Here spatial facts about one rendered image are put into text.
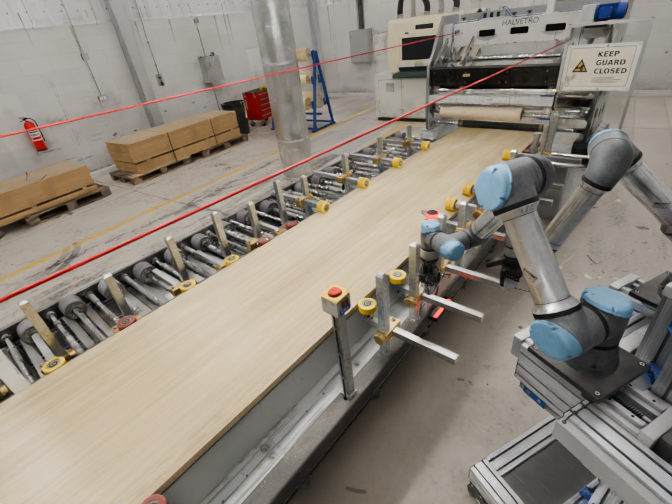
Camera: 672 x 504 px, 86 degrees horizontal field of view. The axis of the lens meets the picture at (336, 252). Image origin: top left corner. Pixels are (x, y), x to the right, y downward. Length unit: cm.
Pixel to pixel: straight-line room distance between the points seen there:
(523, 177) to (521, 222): 11
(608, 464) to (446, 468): 109
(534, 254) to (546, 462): 123
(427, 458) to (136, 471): 140
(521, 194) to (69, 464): 153
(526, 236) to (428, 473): 146
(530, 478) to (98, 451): 168
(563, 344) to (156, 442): 121
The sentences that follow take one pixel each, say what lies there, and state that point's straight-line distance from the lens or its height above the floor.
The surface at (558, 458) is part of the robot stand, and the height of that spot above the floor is 21.
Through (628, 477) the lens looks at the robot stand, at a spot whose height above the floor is 95.
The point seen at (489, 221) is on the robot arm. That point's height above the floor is 133.
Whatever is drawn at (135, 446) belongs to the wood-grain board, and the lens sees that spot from 144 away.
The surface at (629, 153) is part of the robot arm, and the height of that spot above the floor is 152.
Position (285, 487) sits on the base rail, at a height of 69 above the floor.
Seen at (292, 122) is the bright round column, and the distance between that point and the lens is 538.
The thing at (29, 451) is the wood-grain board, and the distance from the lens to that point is 166.
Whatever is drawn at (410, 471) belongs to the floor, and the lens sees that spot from 218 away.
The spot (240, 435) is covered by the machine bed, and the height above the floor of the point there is 74.
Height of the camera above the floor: 195
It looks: 32 degrees down
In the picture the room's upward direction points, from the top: 7 degrees counter-clockwise
